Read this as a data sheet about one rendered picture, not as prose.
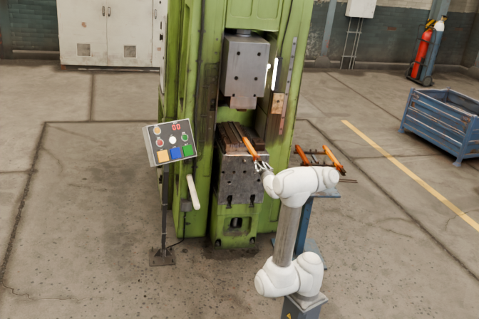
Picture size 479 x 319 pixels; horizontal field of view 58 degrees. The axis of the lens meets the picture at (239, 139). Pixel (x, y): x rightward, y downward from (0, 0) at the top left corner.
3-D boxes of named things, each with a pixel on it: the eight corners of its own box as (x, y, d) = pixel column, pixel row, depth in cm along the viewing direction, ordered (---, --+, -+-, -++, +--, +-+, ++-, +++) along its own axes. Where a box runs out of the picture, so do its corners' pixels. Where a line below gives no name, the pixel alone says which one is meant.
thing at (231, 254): (266, 262, 361) (266, 261, 361) (197, 268, 346) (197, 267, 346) (254, 233, 396) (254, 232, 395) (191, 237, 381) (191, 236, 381)
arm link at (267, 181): (259, 186, 271) (277, 190, 276) (266, 200, 258) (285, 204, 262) (265, 171, 267) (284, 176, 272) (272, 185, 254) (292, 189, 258)
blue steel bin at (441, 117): (499, 161, 604) (518, 113, 575) (456, 166, 575) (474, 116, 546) (435, 127, 704) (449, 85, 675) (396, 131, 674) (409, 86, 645)
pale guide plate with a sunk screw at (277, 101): (281, 114, 346) (284, 93, 340) (271, 114, 344) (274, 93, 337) (280, 112, 348) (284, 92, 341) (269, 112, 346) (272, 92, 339)
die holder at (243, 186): (262, 203, 357) (269, 154, 339) (217, 205, 347) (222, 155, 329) (246, 170, 406) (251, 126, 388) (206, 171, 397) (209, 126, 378)
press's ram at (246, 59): (274, 97, 325) (281, 44, 309) (224, 96, 316) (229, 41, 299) (259, 80, 362) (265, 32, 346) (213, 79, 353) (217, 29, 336)
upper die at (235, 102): (255, 109, 326) (256, 97, 322) (229, 108, 321) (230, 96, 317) (241, 90, 363) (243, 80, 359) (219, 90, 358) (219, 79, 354)
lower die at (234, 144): (250, 151, 340) (251, 141, 337) (225, 152, 335) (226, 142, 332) (237, 129, 377) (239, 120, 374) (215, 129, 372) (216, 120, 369)
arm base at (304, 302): (331, 296, 249) (333, 288, 247) (303, 311, 237) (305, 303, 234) (308, 276, 262) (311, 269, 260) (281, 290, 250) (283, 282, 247)
